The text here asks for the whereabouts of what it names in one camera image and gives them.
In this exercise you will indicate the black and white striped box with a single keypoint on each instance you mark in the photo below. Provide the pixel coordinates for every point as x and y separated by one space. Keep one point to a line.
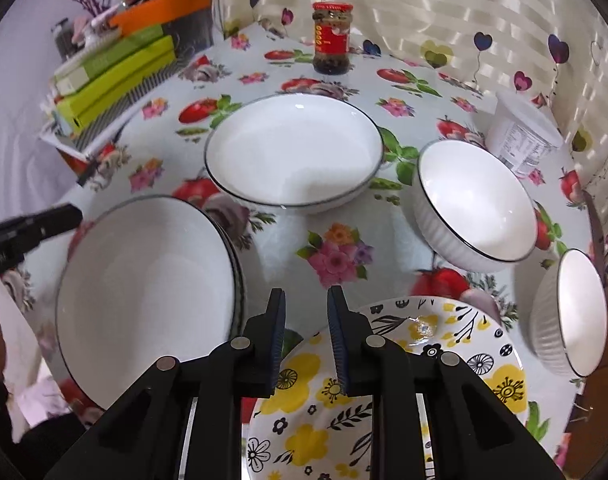
104 120

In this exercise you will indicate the yellow floral plate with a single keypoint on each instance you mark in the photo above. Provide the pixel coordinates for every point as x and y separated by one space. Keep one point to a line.
309 435

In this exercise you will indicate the pale green long box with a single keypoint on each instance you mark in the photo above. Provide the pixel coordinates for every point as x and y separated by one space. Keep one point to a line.
109 57

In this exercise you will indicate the red-lidded sauce jar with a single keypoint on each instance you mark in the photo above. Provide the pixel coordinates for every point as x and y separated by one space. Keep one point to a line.
331 40

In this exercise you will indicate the orange and grey box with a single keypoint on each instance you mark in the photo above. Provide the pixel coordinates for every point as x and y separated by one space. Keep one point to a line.
169 10

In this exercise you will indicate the white plastic tub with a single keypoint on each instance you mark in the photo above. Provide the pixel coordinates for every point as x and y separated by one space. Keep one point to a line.
523 135

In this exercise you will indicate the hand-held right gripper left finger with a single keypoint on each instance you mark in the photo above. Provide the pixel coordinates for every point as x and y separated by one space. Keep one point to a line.
279 345

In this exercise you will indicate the white ribbed bowl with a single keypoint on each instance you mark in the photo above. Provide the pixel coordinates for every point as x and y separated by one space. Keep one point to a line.
473 200
578 310

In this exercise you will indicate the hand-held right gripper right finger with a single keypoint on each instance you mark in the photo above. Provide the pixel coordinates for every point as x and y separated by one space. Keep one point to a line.
338 345

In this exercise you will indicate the white black-rimmed deep plate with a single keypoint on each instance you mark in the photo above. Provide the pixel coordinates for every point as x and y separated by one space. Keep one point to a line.
144 295
240 280
294 155

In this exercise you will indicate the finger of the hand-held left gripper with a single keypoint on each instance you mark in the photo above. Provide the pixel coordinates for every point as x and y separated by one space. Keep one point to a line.
49 220

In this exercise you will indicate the lime green long box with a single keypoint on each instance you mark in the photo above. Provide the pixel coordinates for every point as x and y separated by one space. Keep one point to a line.
119 85

